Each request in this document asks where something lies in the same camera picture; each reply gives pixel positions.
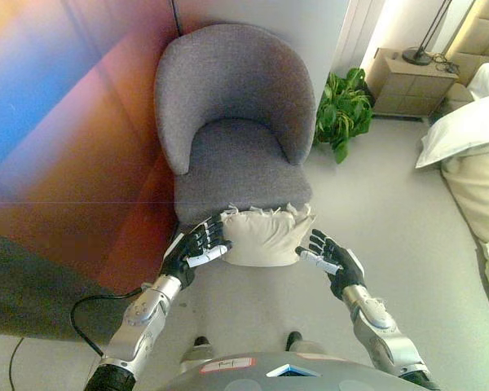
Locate black floor lamp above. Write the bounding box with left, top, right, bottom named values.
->
left=402, top=0, right=453, bottom=67

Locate white bed pillow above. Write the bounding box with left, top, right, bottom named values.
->
left=415, top=90, right=489, bottom=169

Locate green potted plant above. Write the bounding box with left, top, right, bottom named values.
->
left=314, top=68, right=374, bottom=165

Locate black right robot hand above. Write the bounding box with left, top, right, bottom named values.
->
left=295, top=229, right=367, bottom=298

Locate black cable on nightstand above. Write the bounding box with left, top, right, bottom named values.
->
left=430, top=53, right=460, bottom=74

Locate grey robot torso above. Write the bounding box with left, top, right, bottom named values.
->
left=158, top=351, right=423, bottom=391

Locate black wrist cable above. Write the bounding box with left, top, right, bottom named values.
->
left=70, top=286, right=143, bottom=356

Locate grey fabric armchair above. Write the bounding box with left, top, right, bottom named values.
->
left=153, top=23, right=317, bottom=233

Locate beige padded headboard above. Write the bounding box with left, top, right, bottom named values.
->
left=443, top=0, right=489, bottom=103

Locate cream fringed pillow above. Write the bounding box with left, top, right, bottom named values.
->
left=219, top=201, right=317, bottom=268

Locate black wall cable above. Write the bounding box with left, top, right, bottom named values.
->
left=170, top=0, right=185, bottom=35

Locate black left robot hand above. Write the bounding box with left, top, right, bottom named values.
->
left=159, top=215, right=233, bottom=288

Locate black right robot foot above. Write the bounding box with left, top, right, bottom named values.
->
left=284, top=331, right=303, bottom=353

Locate beige wooden nightstand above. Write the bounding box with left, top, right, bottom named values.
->
left=366, top=47, right=460, bottom=119

